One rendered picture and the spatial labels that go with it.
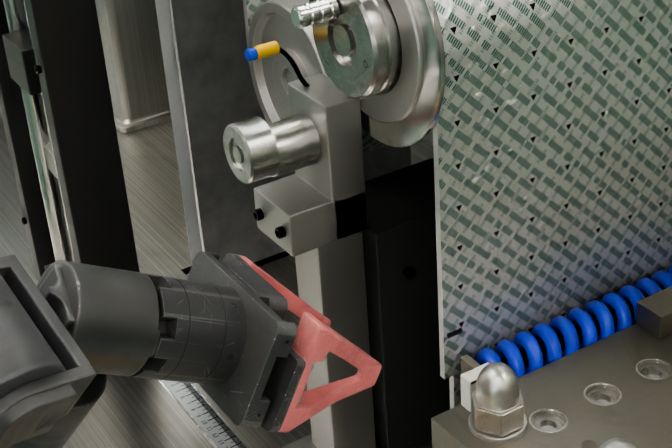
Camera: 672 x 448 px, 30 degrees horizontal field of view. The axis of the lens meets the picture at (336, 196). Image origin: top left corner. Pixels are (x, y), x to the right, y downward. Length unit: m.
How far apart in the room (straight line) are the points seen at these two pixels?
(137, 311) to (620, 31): 0.36
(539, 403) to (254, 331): 0.21
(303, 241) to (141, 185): 0.58
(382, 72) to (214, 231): 0.46
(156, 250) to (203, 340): 0.58
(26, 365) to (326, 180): 0.29
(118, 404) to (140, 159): 0.45
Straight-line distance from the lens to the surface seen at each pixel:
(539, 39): 0.78
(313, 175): 0.84
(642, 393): 0.83
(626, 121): 0.86
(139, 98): 1.52
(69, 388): 0.62
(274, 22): 0.91
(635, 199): 0.90
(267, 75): 0.95
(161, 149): 1.46
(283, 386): 0.70
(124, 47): 1.49
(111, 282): 0.67
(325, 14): 0.76
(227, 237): 1.19
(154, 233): 1.29
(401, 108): 0.77
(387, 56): 0.75
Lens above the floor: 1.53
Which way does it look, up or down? 29 degrees down
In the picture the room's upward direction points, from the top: 4 degrees counter-clockwise
